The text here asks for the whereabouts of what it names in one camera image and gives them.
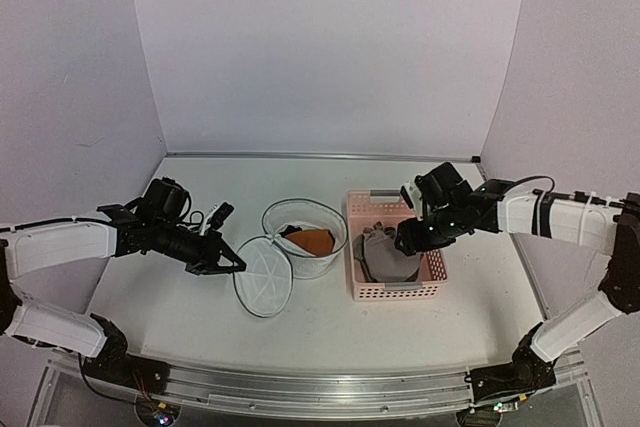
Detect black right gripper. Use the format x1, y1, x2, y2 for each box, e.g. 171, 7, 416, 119
395, 207, 464, 258

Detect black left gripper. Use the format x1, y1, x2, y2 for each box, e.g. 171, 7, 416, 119
152, 218, 246, 276

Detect white mesh laundry bag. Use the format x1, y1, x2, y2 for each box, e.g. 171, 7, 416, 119
233, 198, 348, 318

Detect dark grey bra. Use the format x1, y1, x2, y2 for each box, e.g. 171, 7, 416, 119
352, 227, 421, 283

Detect pink perforated plastic basket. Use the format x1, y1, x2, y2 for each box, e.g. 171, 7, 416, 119
346, 190, 448, 302

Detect orange bra black straps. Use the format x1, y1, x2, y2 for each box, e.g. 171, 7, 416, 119
278, 227, 335, 257

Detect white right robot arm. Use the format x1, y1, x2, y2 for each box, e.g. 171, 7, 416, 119
395, 162, 639, 390

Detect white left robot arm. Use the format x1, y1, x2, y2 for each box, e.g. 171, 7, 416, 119
1, 177, 247, 384

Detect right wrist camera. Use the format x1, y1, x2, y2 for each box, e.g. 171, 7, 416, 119
400, 181, 423, 212

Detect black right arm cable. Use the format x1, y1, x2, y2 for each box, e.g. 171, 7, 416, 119
489, 175, 556, 196

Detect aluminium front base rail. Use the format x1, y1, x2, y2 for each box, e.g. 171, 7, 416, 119
47, 331, 586, 413

